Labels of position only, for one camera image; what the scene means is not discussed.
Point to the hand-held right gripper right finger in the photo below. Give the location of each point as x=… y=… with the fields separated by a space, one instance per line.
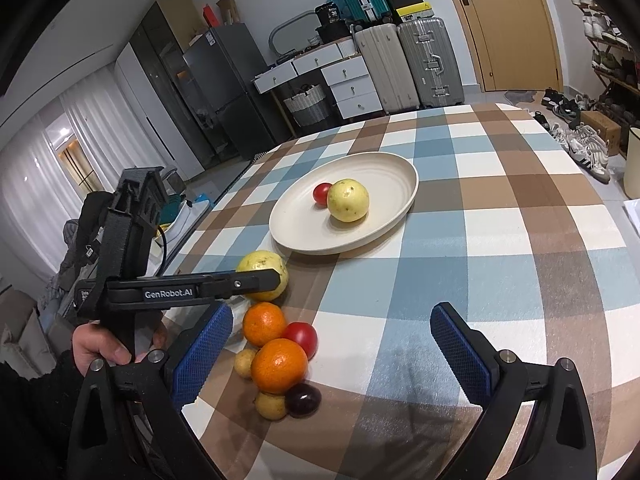
x=460 y=355

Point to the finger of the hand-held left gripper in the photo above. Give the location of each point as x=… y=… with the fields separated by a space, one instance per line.
x=250 y=284

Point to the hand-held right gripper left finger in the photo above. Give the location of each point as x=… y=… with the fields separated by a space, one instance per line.
x=200 y=355

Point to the yellow-green guava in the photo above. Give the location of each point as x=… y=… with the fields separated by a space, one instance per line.
x=260 y=261
x=348 y=201

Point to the orange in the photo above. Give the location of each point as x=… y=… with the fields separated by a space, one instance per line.
x=279 y=366
x=263 y=324

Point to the small tan round fruit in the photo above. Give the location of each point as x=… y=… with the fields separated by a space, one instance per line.
x=270 y=406
x=244 y=364

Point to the red tomato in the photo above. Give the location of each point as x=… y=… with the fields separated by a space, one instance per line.
x=321 y=194
x=304 y=337

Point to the cream oval plate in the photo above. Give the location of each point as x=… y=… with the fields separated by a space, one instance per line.
x=310 y=220

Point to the person's left forearm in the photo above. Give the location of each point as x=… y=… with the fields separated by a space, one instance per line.
x=30 y=410

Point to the person's left hand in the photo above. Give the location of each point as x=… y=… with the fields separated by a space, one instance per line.
x=100 y=340

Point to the black backpack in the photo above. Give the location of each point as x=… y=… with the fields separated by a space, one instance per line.
x=90 y=210

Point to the white sheer curtain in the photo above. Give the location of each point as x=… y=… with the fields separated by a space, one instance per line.
x=30 y=200

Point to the dark purple plum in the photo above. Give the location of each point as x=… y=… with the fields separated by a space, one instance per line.
x=303 y=400

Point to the checked tablecloth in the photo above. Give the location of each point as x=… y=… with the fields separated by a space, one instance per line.
x=450 y=240

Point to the beige sofa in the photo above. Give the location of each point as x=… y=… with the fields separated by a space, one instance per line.
x=20 y=330

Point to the wicker basket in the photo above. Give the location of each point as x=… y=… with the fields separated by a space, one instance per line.
x=307 y=107

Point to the grey refrigerator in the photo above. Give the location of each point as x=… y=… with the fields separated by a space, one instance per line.
x=225 y=75

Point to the dark glass cabinet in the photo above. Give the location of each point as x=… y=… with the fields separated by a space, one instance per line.
x=160 y=50

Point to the white desk with drawers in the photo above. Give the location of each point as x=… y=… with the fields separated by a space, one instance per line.
x=345 y=75

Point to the brown carton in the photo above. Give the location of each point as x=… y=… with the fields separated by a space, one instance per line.
x=180 y=12

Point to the loose pile of sneakers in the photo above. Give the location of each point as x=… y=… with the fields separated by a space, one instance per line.
x=575 y=130

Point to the beige suitcase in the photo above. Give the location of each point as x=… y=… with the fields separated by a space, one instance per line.
x=385 y=65

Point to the white bucket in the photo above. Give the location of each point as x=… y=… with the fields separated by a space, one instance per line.
x=634 y=165

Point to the grey oval mirror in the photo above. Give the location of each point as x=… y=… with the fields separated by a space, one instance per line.
x=295 y=30

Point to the cardboard box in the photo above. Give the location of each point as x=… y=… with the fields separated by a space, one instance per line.
x=602 y=132

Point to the grey doormat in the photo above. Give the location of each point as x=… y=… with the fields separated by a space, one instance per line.
x=520 y=96

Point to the black labelled tub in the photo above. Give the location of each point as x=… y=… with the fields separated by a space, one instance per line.
x=327 y=14

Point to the silver suitcase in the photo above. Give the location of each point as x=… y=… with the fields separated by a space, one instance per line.
x=430 y=60

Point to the wooden shoe rack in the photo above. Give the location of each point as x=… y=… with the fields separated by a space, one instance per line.
x=607 y=77

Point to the black and yellow shoe box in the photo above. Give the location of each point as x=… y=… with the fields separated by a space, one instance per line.
x=412 y=10

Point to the wooden door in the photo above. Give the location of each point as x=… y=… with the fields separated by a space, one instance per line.
x=505 y=25

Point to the row of assorted shoes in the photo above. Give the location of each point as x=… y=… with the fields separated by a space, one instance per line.
x=605 y=30

